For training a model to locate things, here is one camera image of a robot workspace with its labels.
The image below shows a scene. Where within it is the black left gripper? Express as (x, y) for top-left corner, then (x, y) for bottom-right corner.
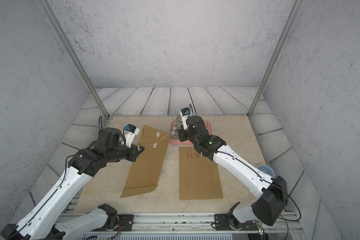
(106, 142), (147, 164)

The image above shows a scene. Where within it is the brown kraft file bag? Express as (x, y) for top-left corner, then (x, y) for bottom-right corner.
(121, 125), (171, 198)

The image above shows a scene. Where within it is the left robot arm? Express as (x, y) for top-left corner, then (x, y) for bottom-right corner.
(1, 124), (145, 240)

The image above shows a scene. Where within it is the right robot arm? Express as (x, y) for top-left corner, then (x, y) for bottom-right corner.
(178, 107), (292, 226)

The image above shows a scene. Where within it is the pink plastic tray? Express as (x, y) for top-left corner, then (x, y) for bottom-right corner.
(170, 121), (212, 145)

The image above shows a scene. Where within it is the striped grey-green bowl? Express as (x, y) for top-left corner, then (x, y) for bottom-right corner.
(174, 115), (183, 128)

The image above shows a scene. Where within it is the light blue mug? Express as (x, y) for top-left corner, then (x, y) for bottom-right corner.
(258, 165), (275, 178)

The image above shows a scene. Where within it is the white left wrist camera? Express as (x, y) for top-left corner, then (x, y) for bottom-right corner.
(123, 124), (140, 148)

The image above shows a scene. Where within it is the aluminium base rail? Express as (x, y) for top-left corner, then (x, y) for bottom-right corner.
(59, 211), (307, 240)

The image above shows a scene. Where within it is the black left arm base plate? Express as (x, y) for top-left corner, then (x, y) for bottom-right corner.
(96, 214), (135, 232)

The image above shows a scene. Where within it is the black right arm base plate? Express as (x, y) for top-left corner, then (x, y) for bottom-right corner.
(211, 214), (258, 231)

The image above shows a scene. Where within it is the aluminium frame post right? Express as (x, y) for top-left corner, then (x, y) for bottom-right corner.
(248, 0), (304, 118)

